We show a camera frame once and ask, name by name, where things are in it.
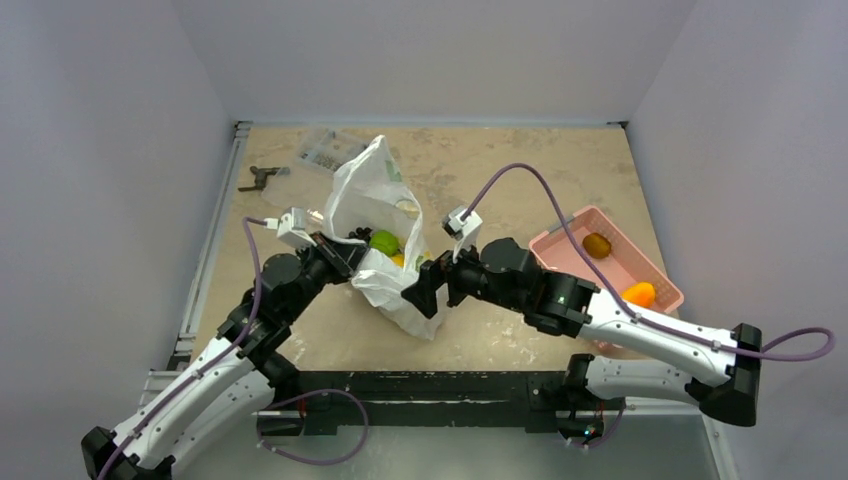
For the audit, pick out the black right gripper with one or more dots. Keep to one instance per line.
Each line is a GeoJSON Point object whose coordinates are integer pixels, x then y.
{"type": "Point", "coordinates": [433, 282]}

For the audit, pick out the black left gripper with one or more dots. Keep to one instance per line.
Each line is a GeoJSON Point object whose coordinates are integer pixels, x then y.
{"type": "Point", "coordinates": [342, 258]}

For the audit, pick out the white plastic bag lemon print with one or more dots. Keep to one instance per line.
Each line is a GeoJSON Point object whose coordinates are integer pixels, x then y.
{"type": "Point", "coordinates": [369, 192]}

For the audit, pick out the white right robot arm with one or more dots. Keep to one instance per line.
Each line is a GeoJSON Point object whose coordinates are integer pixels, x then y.
{"type": "Point", "coordinates": [715, 369]}

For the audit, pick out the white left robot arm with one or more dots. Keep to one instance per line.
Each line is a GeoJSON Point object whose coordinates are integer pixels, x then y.
{"type": "Point", "coordinates": [238, 372]}

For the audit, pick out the black fake grapes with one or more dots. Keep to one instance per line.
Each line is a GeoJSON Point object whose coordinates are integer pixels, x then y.
{"type": "Point", "coordinates": [361, 233]}

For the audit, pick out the green fake apple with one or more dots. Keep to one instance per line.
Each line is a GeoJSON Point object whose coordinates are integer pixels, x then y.
{"type": "Point", "coordinates": [386, 243]}

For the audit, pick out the brown fake kiwi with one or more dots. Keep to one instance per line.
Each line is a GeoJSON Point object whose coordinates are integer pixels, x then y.
{"type": "Point", "coordinates": [597, 246]}

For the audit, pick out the orange fake fruit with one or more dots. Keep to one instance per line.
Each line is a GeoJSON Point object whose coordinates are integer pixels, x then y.
{"type": "Point", "coordinates": [642, 294]}

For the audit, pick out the dark metal clamp tool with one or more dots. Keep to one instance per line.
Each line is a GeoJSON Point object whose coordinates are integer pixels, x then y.
{"type": "Point", "coordinates": [261, 177]}

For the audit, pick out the clear plastic screw box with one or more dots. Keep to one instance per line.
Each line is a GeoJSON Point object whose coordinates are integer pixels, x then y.
{"type": "Point", "coordinates": [304, 178]}

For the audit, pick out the pink plastic basket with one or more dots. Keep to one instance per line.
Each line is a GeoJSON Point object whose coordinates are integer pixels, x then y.
{"type": "Point", "coordinates": [626, 266]}

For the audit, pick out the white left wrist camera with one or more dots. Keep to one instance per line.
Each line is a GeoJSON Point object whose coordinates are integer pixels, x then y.
{"type": "Point", "coordinates": [296, 226]}

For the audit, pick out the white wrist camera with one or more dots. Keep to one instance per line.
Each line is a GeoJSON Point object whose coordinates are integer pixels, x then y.
{"type": "Point", "coordinates": [296, 226]}
{"type": "Point", "coordinates": [464, 227]}

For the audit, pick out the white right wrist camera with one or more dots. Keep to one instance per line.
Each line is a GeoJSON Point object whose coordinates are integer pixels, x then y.
{"type": "Point", "coordinates": [464, 227]}

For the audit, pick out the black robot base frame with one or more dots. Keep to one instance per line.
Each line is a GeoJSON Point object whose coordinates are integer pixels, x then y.
{"type": "Point", "coordinates": [320, 402]}

